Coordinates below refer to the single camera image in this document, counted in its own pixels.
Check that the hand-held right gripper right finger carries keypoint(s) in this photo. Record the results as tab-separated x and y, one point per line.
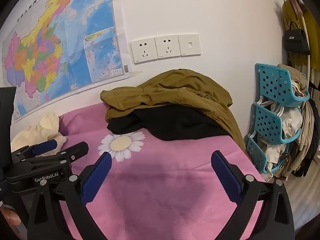
226	177

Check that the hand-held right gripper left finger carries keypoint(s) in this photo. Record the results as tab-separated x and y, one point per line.
97	177

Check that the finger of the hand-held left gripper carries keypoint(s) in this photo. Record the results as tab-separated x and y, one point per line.
75	151
43	147

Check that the cream garment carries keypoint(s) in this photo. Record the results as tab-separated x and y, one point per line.
47	125

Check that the black garment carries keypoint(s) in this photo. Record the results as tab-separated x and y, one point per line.
175	123

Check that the olive green pants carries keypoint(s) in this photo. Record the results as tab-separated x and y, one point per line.
175	90

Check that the beige hanging clothes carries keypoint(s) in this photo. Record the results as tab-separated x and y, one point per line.
307	135

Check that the person's left hand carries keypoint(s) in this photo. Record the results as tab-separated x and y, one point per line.
7	218

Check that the white cloth in basket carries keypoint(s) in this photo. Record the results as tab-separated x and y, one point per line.
273	155
291	122

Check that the pink floral bedsheet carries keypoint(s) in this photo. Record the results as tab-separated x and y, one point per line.
162	180

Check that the beige cloth in basket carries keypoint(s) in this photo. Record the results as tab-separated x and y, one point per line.
298	80

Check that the black handbag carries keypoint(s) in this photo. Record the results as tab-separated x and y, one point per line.
296	41

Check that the yellow hanging garment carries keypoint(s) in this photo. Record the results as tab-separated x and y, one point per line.
314	30

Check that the colourful wall map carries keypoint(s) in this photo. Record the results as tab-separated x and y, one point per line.
75	30

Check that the white wall socket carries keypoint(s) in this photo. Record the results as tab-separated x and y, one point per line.
144	50
167	47

